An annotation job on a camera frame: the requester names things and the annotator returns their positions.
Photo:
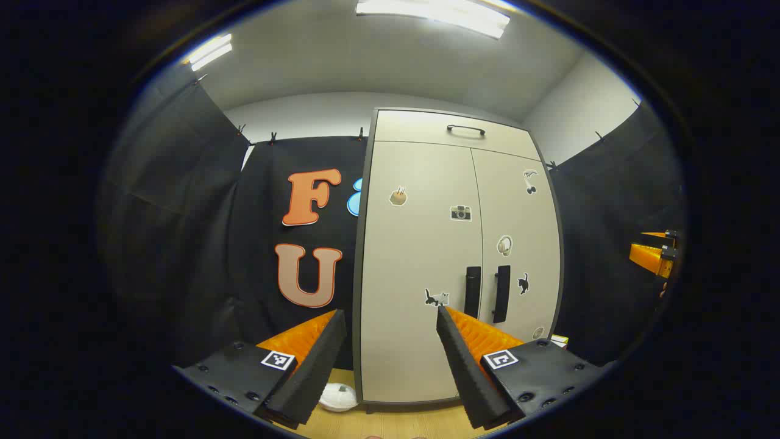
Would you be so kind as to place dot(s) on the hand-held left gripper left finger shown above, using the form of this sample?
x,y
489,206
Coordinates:
x,y
317,366

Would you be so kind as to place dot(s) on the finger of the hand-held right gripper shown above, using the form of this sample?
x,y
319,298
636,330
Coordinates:
x,y
658,234
651,259

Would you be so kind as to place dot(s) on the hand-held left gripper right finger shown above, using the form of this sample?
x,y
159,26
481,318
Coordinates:
x,y
466,372

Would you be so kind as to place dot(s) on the white double-door shoe cabinet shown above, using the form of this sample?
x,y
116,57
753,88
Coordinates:
x,y
358,317

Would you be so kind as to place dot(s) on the cabinet door with camera sticker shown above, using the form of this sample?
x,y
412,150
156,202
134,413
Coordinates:
x,y
414,256

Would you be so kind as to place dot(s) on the cabinet door with headphone sticker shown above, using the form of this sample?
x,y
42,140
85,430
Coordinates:
x,y
518,213

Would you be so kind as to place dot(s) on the white cabinet drawer front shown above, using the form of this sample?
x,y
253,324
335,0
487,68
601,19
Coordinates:
x,y
414,127

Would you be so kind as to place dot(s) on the white round object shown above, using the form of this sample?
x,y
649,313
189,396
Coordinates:
x,y
337,397

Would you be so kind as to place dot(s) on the white box with yellow edge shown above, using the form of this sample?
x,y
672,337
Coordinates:
x,y
559,341

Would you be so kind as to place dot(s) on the black backdrop cloth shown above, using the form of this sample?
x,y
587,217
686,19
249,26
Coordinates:
x,y
183,244

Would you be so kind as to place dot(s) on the large ceiling light panel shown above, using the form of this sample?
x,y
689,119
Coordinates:
x,y
439,15

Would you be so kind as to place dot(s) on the small ceiling light panel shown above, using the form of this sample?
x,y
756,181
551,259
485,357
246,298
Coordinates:
x,y
208,53

